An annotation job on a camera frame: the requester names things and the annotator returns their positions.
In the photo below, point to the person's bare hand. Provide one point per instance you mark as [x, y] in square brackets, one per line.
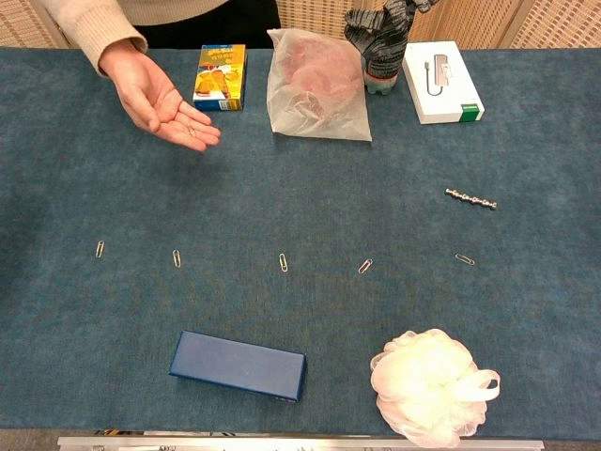
[145, 94]

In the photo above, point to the silver metal bead chain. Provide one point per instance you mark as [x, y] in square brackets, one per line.
[471, 198]

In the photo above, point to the person's forearm cream sleeve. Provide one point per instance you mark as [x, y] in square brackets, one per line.
[84, 23]

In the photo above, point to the yellow snack box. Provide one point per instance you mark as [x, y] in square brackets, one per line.
[220, 77]

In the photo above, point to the person's torso dark clothing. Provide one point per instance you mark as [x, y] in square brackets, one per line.
[211, 33]

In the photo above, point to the blue felt table cover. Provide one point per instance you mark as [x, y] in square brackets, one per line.
[282, 188]

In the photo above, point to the white bag with pink mesh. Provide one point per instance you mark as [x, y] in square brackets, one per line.
[314, 89]

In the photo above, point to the clear plastic bottle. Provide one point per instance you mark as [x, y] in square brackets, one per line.
[381, 85]

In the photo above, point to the grey knit work glove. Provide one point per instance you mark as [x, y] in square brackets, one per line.
[382, 37]

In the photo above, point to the blue rectangular box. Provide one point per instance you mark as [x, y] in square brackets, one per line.
[235, 364]

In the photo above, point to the white USB hub box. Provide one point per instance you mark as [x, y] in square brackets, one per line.
[441, 84]

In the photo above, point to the pink mesh bath pouf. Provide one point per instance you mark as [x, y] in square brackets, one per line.
[427, 385]

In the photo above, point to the wicker folding screen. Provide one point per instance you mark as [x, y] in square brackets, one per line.
[554, 23]

